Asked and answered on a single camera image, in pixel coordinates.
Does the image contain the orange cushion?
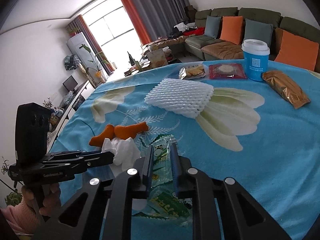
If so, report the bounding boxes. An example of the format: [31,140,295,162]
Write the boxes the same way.
[219,16,244,45]
[274,30,320,72]

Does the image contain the narrow grey and orange curtain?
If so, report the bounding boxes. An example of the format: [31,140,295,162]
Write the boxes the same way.
[68,14,117,74]

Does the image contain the tall leafy potted plant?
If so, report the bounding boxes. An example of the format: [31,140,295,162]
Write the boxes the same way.
[81,44,110,83]

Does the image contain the window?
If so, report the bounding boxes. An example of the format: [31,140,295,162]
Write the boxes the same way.
[82,0,144,63]

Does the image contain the cluttered coffee table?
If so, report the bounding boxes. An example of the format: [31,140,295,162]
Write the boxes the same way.
[124,52,178,77]

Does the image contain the blue cup with white lid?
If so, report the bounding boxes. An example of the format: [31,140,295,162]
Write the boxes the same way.
[241,39,270,82]

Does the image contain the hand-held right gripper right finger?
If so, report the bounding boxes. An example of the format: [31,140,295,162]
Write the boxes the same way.
[170,144,292,240]

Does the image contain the pink sleeved left forearm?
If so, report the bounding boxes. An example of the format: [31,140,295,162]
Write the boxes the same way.
[0,195,40,235]

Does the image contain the white foam net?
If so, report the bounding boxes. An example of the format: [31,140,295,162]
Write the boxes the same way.
[144,78,214,118]

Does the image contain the white standing air conditioner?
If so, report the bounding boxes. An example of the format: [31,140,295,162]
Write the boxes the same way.
[66,32,99,73]

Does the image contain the pile of clothes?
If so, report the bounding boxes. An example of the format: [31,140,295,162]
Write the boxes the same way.
[166,22,205,39]

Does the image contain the green leafy houseplant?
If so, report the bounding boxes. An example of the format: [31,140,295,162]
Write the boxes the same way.
[0,156,23,207]

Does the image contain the clear plastic bag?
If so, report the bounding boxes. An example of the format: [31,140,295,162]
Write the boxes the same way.
[61,91,74,105]

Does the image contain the green printed plastic wrapper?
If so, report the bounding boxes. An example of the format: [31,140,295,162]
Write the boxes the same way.
[132,134,193,220]

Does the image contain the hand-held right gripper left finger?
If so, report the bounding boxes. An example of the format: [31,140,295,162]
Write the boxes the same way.
[32,145,154,240]

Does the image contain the green sofa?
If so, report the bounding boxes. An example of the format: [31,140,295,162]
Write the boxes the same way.
[142,7,320,73]

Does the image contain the white tissue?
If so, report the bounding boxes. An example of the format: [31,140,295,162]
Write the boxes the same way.
[101,137,142,172]

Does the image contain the white TV cabinet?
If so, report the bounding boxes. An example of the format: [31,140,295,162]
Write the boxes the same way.
[47,80,95,135]

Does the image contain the wide grey and orange curtain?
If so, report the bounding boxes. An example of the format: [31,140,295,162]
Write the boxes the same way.
[117,0,198,44]

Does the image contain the orange peel piece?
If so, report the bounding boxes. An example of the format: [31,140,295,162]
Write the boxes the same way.
[89,124,116,147]
[114,121,149,140]

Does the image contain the covered standing fan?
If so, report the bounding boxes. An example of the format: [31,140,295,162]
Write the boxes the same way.
[64,54,80,71]

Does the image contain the blue-grey cushion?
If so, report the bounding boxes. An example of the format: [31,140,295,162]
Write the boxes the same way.
[204,15,222,39]
[243,19,274,49]

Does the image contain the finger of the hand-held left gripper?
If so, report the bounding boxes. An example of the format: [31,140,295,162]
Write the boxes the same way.
[47,150,103,161]
[67,152,114,174]

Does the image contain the person's left hand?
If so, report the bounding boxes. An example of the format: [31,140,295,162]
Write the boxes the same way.
[21,183,62,215]

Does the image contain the brown sofa seat pad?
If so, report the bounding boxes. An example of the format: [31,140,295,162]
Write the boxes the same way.
[201,42,244,61]

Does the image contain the red snack packet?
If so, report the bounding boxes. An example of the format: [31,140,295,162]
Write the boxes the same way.
[208,64,248,80]

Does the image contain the clear cracker packet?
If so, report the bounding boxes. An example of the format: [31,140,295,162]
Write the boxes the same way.
[178,64,207,80]

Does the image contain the sealed gold snack packet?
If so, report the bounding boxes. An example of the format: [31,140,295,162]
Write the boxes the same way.
[262,70,311,110]

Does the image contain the beige paper bag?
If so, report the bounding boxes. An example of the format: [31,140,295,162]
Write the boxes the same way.
[147,50,168,68]

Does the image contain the brown cardboard boxes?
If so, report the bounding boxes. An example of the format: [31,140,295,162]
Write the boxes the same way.
[184,5,198,20]

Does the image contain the black monitor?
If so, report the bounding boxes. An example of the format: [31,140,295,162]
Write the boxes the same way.
[62,75,78,92]

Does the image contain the small plant in blue vase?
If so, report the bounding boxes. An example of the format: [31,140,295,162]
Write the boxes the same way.
[42,97,54,113]

